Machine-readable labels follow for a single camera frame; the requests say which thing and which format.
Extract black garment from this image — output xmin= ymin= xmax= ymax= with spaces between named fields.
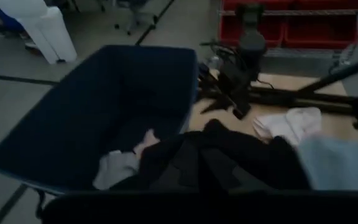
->
xmin=109 ymin=118 xmax=312 ymax=192

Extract dark blue floor object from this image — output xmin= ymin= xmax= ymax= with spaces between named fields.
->
xmin=0 ymin=0 xmax=26 ymax=34

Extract light blue denim jeans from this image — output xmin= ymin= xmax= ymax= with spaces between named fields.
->
xmin=295 ymin=132 xmax=358 ymax=191

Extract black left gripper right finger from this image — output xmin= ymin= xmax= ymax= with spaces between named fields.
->
xmin=199 ymin=149 xmax=241 ymax=191

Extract white garment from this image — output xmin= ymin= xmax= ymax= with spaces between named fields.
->
xmin=252 ymin=107 xmax=323 ymax=147

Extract office chair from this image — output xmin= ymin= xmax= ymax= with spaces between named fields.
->
xmin=113 ymin=0 xmax=160 ymax=35

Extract pale pink garment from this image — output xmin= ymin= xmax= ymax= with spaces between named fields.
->
xmin=92 ymin=128 xmax=161 ymax=191

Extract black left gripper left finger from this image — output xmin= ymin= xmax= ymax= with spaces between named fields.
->
xmin=178 ymin=146 xmax=200 ymax=192

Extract navy white striped fabric bin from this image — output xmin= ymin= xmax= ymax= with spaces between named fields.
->
xmin=0 ymin=44 xmax=198 ymax=195

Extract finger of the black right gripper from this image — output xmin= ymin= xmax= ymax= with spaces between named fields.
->
xmin=200 ymin=98 xmax=230 ymax=114
xmin=232 ymin=104 xmax=252 ymax=121

